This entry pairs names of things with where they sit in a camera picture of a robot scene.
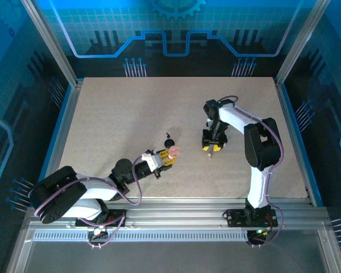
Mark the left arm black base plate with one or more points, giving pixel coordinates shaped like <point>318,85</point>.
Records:
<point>116,219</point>

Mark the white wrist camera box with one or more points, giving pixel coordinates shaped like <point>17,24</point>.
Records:
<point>208,123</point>
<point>151,162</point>

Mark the small circuit board with LEDs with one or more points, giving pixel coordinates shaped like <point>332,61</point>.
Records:
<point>258,231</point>
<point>98,229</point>

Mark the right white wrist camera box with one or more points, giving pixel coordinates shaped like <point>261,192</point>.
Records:
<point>208,123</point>

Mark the blue table edge strip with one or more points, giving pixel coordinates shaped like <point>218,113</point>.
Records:
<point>292,113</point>
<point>63,113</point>

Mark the pink earbud charging case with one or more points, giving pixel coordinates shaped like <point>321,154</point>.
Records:
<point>174,151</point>

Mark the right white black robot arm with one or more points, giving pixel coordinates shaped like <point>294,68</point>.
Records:
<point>258,185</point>

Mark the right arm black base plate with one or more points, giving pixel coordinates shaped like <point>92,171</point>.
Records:
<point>236,218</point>

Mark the aluminium frame post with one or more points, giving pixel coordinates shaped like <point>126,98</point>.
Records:
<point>49,42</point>
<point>299,42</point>

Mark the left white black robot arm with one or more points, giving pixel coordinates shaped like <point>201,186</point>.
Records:
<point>96,190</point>

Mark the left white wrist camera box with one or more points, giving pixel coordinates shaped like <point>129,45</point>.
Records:
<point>151,162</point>

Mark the black earbud charging case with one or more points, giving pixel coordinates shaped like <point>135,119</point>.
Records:
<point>169,143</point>

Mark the aluminium table side rail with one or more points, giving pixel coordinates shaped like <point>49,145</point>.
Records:
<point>286,113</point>
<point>71,113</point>

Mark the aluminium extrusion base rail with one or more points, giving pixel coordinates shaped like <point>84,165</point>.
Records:
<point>173,213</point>

